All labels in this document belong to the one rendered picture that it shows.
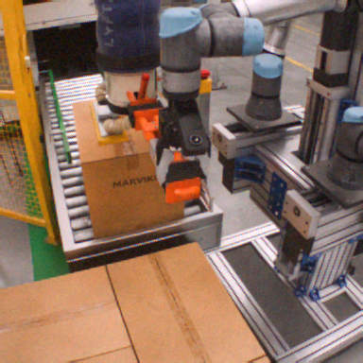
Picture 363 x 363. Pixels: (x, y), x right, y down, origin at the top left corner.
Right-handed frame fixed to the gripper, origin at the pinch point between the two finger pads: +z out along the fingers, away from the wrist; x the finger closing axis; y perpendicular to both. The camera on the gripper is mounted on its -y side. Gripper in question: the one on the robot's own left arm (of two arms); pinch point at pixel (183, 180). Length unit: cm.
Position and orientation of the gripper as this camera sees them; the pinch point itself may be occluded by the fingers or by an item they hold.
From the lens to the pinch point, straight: 83.2
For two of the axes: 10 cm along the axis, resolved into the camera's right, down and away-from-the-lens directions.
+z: 0.0, 8.2, 5.7
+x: -9.6, 1.6, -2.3
